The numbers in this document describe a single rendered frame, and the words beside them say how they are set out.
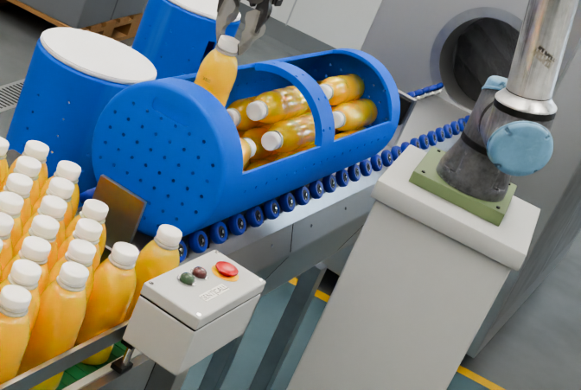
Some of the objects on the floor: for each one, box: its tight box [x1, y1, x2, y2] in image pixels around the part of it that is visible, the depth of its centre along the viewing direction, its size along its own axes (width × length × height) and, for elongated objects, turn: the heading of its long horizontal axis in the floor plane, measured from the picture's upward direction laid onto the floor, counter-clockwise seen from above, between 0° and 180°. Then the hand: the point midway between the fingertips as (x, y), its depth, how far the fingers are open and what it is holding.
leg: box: [198, 298, 260, 390], centre depth 306 cm, size 6×6×63 cm
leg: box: [248, 262, 328, 390], centre depth 302 cm, size 6×6×63 cm
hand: (229, 42), depth 192 cm, fingers closed on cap, 4 cm apart
